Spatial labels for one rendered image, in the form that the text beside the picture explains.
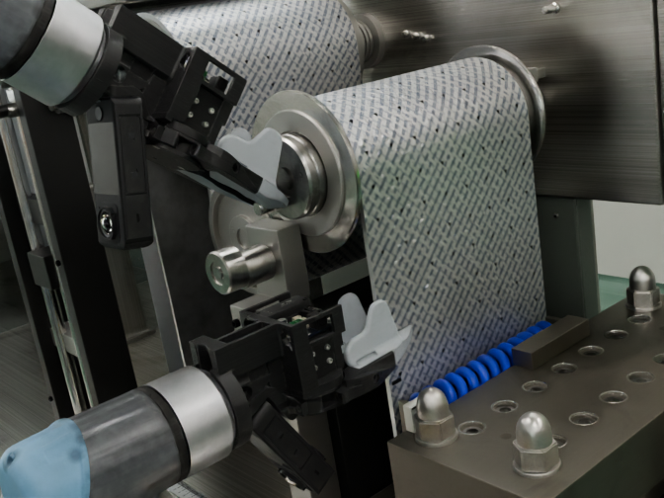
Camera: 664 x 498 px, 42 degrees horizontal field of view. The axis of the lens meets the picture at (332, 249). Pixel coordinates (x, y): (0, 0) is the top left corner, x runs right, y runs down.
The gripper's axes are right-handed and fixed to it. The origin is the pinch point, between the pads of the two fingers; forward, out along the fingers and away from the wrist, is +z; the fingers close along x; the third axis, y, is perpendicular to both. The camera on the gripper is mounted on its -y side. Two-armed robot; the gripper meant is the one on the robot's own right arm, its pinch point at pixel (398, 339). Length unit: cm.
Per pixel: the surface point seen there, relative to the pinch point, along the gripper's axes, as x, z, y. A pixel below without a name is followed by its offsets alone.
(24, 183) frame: 43.3, -14.2, 15.8
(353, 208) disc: -0.4, -3.3, 13.3
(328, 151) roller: 1.4, -3.5, 18.2
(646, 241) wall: 130, 263, -85
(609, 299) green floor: 142, 251, -109
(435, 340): -0.3, 4.4, -1.7
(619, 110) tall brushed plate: -5.1, 30.0, 15.0
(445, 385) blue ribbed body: -2.8, 2.4, -4.9
